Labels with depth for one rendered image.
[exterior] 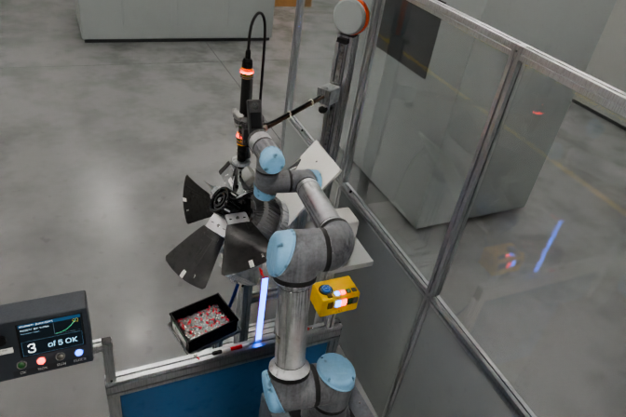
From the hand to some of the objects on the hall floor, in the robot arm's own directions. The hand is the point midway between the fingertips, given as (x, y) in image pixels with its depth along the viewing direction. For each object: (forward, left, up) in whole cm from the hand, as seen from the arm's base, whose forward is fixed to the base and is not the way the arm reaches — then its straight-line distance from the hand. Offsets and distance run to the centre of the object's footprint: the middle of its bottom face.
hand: (242, 108), depth 181 cm
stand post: (+14, -14, -166) cm, 167 cm away
